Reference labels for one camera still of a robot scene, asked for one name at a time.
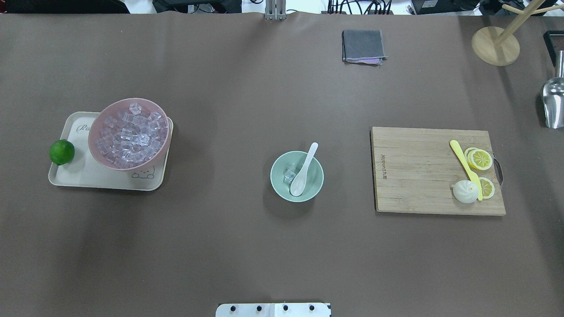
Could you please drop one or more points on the clear ice cube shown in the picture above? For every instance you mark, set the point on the clear ice cube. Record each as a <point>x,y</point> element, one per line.
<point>288,176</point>

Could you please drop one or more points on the white ceramic spoon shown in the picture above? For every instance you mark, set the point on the white ceramic spoon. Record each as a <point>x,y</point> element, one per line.
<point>299,182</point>

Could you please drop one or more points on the green bowl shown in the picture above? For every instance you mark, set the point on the green bowl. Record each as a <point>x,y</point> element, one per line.
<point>294,160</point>

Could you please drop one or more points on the pink bowl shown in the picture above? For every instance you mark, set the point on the pink bowl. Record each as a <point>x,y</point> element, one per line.
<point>163,145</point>

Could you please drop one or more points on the pile of ice cubes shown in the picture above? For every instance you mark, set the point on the pile of ice cubes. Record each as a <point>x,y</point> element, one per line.
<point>130,134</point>

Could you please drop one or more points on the metal ice scoop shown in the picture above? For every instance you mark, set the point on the metal ice scoop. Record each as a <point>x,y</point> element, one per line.
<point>553,96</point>

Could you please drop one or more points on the bamboo cutting board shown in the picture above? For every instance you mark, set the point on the bamboo cutting board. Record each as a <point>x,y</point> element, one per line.
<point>414,170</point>

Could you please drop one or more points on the grey folded cloth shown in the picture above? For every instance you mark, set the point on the grey folded cloth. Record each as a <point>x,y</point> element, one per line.
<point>361,46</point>

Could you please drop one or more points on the white steamed bun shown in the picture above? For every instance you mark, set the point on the white steamed bun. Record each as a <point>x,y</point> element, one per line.
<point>465,191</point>

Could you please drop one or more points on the yellow plastic knife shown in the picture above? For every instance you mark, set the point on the yellow plastic knife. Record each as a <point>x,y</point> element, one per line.
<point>455,146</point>

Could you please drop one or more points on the stacked lemon slices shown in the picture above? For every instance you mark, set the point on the stacked lemon slices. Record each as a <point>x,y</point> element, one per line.
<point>478,159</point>

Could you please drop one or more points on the cream tray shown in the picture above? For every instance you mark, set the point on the cream tray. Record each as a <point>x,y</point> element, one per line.
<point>85,171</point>

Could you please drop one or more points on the lemon slice near bun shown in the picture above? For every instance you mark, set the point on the lemon slice near bun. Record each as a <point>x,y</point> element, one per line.
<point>488,188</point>

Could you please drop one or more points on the green lime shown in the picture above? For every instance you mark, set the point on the green lime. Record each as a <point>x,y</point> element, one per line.
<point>62,152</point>

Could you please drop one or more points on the wooden mug tree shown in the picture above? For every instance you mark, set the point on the wooden mug tree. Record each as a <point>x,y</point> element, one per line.
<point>498,46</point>

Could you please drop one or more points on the black glass rack tray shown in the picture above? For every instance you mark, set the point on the black glass rack tray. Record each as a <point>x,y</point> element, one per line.
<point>554,40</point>

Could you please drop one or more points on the aluminium frame post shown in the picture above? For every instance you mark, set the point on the aluminium frame post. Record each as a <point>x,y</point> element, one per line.
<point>275,10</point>

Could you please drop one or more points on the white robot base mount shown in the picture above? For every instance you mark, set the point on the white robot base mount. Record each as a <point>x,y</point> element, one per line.
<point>281,309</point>

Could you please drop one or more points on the metal cutting board handle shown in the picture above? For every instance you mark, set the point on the metal cutting board handle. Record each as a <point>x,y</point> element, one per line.
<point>498,170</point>

